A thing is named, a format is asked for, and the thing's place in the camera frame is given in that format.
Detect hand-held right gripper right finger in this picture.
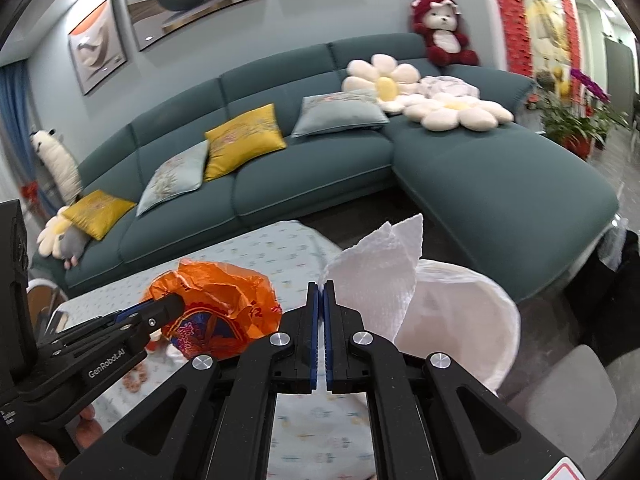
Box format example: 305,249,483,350
324,281,585,480

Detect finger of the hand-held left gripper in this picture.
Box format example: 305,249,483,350
116,301,156,322
131,293,185,337

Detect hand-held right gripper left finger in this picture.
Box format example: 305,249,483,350
60,282,321,480

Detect orange plastic bag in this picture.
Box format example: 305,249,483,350
142,258,283,361

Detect white paper towel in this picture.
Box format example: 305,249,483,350
320,212,425,357

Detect person's left hand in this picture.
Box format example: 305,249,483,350
15,404,107,467

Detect brown chair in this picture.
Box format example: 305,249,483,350
26,280,68,333

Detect floral light blue tablecloth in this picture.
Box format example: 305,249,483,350
60,220,381,480

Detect yellow embroidered cushion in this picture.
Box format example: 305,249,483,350
204,103,288,182
61,190,137,241

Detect grey and cream plush toy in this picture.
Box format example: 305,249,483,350
37,205,76,259

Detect light blue embroidered cushion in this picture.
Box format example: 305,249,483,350
290,89,390,139
136,140,210,217

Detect teal fabric sofa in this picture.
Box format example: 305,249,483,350
30,32,621,306

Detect long white panda plush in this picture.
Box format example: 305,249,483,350
29,129,84,202

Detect blue curtain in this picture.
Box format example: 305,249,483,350
0,62,47,203

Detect grey stool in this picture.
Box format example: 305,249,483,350
500,344,617,462

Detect white flower-shaped cushion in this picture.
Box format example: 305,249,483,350
342,54,422,114
402,94,516,134

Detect folded white pink blanket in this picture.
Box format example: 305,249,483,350
419,75,481,102

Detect dark cloth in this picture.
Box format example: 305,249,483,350
565,230,640,366

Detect red and white plush bear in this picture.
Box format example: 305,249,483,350
410,0,481,67

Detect potted green plant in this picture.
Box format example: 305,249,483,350
536,72,632,162

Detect purple orchid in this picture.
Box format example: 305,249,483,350
570,67,612,103

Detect wide framed abstract wall picture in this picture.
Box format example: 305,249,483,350
122,0,269,52

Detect red gold wall hanging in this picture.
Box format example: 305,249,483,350
484,0,587,97

